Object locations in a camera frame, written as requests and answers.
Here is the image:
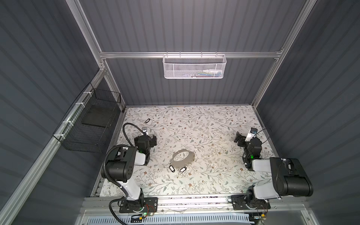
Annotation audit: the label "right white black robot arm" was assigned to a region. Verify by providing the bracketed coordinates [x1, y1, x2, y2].
[230, 128, 314, 211]

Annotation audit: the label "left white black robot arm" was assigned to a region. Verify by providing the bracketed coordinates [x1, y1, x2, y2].
[101, 135, 158, 215]

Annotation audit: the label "floral patterned table mat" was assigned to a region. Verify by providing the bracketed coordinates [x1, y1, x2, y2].
[116, 106, 273, 196]

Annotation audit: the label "markers in white basket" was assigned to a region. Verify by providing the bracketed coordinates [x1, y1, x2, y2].
[183, 69, 223, 78]

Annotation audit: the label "thin black camera cable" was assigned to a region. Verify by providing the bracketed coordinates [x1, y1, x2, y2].
[253, 128, 271, 144]

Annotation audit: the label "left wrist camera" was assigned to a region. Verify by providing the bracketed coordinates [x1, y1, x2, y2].
[142, 127, 149, 135]

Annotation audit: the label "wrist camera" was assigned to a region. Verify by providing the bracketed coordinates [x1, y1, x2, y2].
[142, 127, 149, 135]
[245, 127, 258, 142]

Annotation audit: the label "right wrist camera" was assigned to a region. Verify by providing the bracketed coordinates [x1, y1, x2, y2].
[245, 127, 258, 142]

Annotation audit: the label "black wire mesh basket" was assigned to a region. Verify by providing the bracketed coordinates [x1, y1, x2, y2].
[53, 85, 122, 153]

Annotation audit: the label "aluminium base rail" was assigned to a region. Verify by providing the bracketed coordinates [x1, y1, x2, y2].
[79, 194, 310, 216]

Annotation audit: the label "white wire mesh basket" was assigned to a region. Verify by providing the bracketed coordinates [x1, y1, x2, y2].
[162, 54, 227, 79]

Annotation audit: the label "white slotted cable duct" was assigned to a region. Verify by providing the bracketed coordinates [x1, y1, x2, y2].
[85, 213, 251, 225]

